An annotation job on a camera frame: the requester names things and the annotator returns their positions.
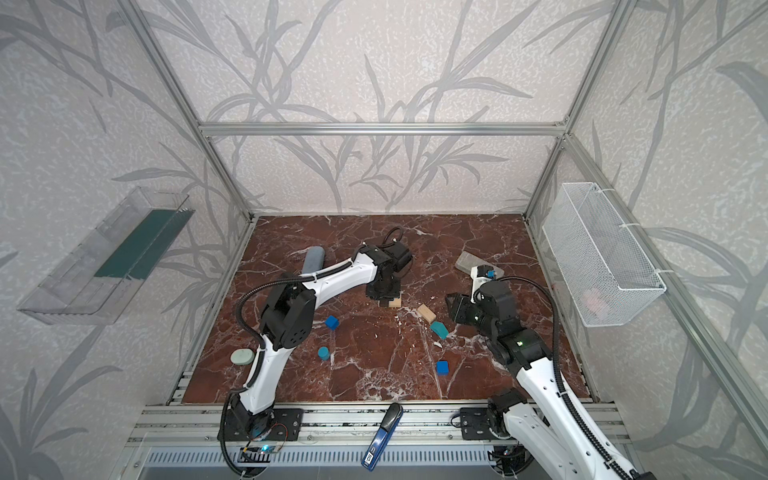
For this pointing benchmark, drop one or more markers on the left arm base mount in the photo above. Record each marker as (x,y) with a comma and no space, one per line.
(281,424)

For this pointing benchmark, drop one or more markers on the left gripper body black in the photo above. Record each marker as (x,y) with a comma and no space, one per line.
(384,288)

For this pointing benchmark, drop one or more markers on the teal cylinder block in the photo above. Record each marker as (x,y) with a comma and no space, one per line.
(324,353)

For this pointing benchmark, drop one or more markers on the blue cube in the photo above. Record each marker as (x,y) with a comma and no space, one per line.
(332,323)
(442,368)

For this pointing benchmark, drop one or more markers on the grey-blue glasses case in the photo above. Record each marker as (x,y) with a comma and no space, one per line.
(314,259)

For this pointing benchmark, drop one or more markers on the pale green round disc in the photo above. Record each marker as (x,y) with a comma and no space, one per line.
(242,357)

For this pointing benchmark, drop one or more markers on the teal triangular roof block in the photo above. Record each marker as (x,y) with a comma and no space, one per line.
(439,329)

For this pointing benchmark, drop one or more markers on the grey rectangular sponge block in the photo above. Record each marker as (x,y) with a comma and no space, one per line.
(467,261)

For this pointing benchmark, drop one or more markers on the blue cube right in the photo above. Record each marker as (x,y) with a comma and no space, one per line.
(442,368)

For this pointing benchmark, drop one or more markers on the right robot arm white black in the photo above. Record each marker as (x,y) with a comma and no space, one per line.
(543,415)

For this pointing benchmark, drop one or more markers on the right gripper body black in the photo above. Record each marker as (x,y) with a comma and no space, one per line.
(459,308)

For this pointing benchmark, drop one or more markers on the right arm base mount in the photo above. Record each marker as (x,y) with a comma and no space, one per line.
(482,424)

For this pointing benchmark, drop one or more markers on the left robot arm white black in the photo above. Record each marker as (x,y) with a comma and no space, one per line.
(279,316)

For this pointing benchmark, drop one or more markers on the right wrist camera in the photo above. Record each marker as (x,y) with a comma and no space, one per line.
(480,275)

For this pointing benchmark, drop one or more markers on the blue black handheld scanner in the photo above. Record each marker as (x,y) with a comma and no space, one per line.
(385,431)

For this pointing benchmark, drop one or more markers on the pink object in basket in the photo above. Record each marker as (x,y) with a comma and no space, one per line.
(595,303)

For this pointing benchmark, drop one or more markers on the white wire mesh basket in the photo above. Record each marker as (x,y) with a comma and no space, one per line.
(594,247)

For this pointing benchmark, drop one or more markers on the clear plastic wall bin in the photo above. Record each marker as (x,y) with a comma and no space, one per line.
(94,283)

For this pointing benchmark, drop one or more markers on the blue cube left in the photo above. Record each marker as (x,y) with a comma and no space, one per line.
(332,323)

